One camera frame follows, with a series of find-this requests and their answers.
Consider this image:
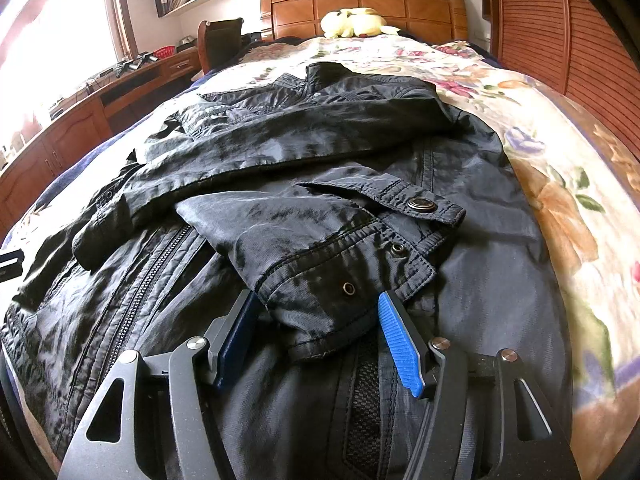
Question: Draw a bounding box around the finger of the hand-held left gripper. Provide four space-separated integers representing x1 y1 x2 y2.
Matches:
0 249 24 281

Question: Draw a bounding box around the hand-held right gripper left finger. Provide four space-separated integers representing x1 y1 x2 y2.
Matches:
59 290 262 480

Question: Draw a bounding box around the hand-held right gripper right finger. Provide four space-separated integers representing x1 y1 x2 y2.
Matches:
377 290 581 480

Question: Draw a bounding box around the dark jacket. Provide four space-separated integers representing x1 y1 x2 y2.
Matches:
0 61 573 480

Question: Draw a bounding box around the wooden desk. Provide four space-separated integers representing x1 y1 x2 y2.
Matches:
0 45 203 233

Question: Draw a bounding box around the pile of desk clutter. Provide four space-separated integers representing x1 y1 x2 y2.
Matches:
0 50 161 161

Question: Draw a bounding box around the window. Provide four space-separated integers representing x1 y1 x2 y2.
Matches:
0 0 133 126

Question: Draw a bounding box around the floral blanket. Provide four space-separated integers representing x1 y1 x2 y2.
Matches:
0 36 640 476

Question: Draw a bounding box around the wooden chair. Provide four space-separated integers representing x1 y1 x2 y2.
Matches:
197 17 246 73

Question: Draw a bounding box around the yellow plush toy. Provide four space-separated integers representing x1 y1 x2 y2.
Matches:
320 7 401 39

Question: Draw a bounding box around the wooden headboard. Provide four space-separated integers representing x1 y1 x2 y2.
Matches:
260 0 468 43

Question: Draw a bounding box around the wooden slatted wardrobe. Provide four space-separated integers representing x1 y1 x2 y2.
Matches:
477 0 640 136

